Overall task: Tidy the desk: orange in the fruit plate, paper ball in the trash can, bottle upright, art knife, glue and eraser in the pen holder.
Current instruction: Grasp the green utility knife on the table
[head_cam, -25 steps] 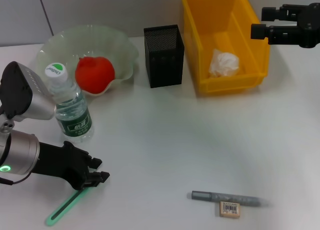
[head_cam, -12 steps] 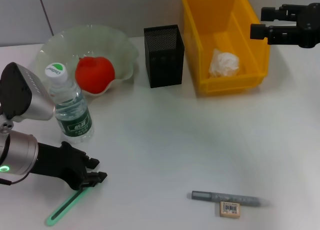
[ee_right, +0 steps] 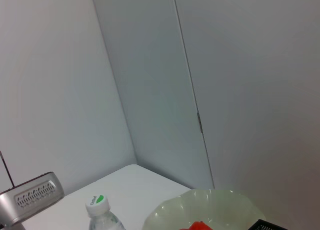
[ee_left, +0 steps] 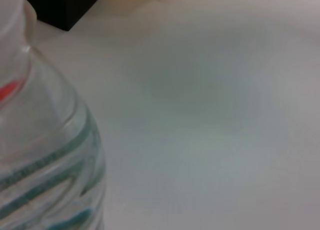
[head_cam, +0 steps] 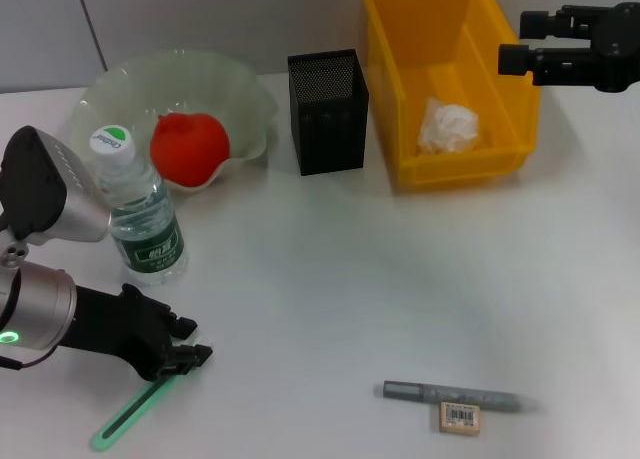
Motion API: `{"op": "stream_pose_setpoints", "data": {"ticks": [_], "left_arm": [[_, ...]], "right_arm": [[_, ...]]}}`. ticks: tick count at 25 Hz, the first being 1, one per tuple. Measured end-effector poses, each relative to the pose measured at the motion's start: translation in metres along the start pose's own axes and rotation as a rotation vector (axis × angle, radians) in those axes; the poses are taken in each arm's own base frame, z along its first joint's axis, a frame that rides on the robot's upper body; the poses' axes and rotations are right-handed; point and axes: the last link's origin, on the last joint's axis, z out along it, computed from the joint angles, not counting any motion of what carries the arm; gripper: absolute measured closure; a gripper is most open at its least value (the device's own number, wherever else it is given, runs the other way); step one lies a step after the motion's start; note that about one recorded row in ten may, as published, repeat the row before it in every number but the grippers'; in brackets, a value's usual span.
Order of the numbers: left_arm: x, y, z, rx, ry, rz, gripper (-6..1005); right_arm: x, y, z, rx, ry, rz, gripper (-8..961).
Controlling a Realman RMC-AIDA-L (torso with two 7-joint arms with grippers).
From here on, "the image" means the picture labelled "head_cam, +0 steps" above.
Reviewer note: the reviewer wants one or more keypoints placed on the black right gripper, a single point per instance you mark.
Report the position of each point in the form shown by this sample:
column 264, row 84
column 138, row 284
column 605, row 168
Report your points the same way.
column 617, row 49

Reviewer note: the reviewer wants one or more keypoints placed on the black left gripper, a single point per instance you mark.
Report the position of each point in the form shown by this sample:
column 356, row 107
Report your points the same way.
column 115, row 329

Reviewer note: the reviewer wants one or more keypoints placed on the mint green utility knife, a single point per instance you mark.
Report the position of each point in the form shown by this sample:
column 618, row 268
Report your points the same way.
column 125, row 414

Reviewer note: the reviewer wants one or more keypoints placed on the white paper ball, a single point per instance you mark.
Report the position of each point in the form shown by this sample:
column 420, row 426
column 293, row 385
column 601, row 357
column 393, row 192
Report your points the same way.
column 450, row 126

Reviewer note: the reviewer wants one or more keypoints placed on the clear green-label water bottle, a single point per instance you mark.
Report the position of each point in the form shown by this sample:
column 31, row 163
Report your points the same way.
column 145, row 229

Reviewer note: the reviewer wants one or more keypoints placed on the red tomato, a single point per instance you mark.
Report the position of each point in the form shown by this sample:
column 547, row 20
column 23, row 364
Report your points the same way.
column 192, row 146

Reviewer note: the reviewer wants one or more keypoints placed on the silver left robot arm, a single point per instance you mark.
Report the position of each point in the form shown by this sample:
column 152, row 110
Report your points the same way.
column 35, row 309

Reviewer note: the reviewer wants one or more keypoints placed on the black mesh pen holder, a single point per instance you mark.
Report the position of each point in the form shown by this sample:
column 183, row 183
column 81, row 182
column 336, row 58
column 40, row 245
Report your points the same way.
column 330, row 139

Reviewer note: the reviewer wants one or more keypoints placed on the pale green wavy fruit plate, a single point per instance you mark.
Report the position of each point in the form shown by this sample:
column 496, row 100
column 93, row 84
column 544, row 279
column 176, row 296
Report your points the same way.
column 175, row 79

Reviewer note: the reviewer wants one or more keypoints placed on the grey marker pen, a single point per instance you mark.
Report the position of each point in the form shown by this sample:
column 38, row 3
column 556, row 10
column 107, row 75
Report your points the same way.
column 450, row 395

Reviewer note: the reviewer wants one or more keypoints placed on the beige barcode eraser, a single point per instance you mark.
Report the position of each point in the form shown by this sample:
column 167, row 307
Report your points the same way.
column 460, row 418

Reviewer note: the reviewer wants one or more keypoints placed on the yellow plastic bin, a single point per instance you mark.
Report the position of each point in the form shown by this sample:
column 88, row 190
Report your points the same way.
column 400, row 54

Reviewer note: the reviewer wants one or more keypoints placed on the black silver wrist camera housing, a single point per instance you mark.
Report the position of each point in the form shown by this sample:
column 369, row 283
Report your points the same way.
column 40, row 189

